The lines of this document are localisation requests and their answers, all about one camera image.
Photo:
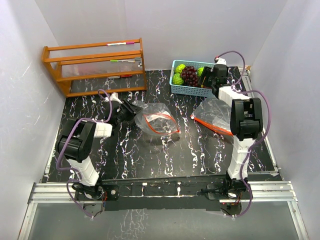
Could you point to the zip bag with grapes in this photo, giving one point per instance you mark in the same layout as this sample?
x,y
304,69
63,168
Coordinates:
x,y
155,119

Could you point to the dark purple fake grapes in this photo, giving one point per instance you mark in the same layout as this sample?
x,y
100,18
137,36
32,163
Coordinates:
x,y
189,76

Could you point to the black base crossbar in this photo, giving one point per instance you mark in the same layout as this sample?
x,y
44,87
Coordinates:
x,y
169,193

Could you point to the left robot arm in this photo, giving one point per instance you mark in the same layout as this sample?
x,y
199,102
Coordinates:
x,y
76,140

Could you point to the light blue plastic basket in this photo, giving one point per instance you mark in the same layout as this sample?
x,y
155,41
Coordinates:
x,y
189,90

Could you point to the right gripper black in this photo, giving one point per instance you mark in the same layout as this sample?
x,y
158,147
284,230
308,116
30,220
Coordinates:
x,y
207,72

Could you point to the green bumpy fruit bag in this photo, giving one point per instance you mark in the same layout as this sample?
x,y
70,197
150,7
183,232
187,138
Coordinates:
x,y
179,68

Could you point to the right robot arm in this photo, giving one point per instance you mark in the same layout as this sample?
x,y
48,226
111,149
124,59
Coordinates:
x,y
246,123

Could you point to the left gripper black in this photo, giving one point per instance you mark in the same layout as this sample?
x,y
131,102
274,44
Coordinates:
x,y
133,110

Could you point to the wooden shelf rack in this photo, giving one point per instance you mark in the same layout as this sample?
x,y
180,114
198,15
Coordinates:
x,y
76,67

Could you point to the red black item on shelf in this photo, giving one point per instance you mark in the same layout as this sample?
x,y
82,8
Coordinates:
x,y
121,76

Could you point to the zip bag red seal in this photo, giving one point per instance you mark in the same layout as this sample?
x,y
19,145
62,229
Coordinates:
x,y
214,114

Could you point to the green white marker pen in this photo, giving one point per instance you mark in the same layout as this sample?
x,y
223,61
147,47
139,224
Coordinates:
x,y
122,61

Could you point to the yellow fake banana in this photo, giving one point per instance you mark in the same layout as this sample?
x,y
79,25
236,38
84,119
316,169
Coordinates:
x,y
203,82

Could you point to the green bumpy fake fruit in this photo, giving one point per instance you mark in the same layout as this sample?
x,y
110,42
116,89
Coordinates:
x,y
200,71

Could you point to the pink white marker pen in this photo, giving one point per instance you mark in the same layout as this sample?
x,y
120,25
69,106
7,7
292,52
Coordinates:
x,y
120,43

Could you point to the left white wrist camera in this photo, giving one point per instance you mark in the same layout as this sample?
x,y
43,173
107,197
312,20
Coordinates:
x,y
115,97

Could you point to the aluminium frame rail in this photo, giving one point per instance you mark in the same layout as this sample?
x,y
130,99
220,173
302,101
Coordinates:
x,y
164,211

